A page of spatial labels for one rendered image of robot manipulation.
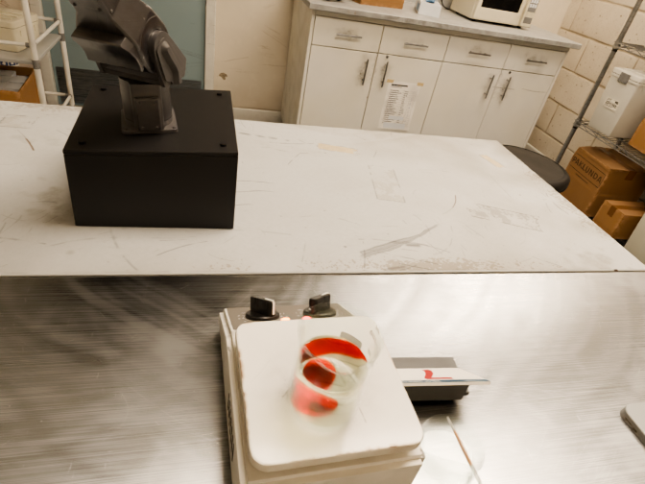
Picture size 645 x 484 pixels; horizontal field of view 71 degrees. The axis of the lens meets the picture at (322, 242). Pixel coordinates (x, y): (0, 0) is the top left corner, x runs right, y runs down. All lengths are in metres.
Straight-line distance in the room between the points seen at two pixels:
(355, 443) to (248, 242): 0.35
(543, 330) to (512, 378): 0.11
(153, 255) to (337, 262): 0.23
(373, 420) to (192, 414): 0.17
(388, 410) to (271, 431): 0.08
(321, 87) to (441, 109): 0.80
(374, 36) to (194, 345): 2.45
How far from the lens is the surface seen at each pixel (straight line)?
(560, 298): 0.70
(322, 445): 0.32
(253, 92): 3.34
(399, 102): 2.95
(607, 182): 2.95
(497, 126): 3.34
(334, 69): 2.76
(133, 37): 0.54
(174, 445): 0.42
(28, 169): 0.78
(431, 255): 0.66
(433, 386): 0.46
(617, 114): 2.92
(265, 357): 0.35
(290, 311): 0.45
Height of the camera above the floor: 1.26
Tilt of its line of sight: 35 degrees down
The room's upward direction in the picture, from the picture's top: 12 degrees clockwise
